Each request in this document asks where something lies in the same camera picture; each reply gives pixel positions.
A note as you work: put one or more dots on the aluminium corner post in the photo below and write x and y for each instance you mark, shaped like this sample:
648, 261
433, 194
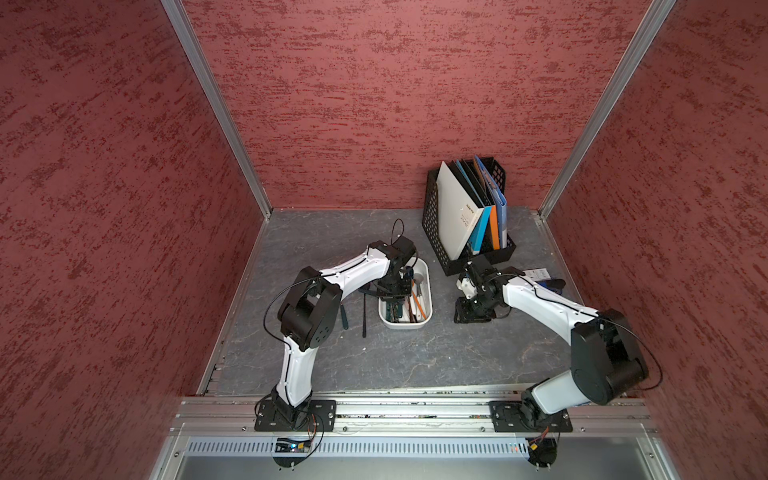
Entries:
647, 30
184, 31

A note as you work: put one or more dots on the aluminium front rail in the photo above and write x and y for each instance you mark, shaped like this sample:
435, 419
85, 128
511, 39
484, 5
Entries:
430, 413

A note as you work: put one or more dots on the teal folder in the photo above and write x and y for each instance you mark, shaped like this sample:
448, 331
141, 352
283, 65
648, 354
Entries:
479, 191

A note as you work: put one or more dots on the orange spoon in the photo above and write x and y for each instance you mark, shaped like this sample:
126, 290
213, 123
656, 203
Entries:
419, 312

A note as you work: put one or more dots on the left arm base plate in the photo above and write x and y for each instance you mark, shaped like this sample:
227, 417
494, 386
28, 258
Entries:
312, 416

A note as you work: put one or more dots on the white rectangular storage box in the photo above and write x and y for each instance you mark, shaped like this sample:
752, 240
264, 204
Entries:
406, 320

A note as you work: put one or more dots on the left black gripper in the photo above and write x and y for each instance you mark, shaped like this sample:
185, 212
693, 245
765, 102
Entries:
405, 292

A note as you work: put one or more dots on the white folder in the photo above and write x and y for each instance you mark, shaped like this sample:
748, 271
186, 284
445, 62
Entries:
457, 213

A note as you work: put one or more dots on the orange folder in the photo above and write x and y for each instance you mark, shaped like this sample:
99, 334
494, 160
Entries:
493, 229

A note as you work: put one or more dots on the black mesh file holder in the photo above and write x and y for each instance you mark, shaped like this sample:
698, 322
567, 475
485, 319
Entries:
430, 225

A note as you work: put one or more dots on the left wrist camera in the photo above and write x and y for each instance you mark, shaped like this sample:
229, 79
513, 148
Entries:
401, 251

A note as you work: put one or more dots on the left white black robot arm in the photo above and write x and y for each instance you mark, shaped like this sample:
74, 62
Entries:
309, 311

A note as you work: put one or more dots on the right aluminium corner post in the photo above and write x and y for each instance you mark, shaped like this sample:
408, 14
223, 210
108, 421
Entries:
647, 30

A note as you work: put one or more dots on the blue folder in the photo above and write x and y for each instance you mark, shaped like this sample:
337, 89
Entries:
497, 197

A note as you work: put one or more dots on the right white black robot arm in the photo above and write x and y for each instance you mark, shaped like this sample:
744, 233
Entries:
606, 359

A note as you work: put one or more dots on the blue white flat box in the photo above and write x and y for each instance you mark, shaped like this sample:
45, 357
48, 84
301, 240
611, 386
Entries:
538, 274

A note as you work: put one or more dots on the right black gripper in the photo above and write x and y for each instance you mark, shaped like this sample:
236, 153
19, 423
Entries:
465, 315

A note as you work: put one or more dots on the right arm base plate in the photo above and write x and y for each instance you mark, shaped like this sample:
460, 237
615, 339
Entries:
520, 417

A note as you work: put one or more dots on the left aluminium corner post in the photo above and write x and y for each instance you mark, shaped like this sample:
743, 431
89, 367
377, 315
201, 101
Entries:
184, 31

